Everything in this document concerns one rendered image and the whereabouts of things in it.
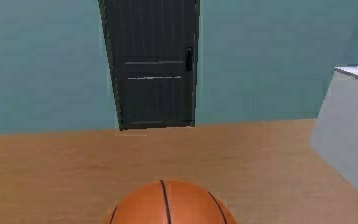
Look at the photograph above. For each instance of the orange basketball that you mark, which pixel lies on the orange basketball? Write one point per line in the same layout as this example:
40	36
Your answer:
170	206

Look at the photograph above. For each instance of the grey cabinet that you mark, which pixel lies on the grey cabinet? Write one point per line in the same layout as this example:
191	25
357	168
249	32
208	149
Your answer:
347	126

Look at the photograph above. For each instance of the dark grey room door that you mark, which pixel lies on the dark grey room door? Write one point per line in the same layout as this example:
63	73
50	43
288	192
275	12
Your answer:
153	66

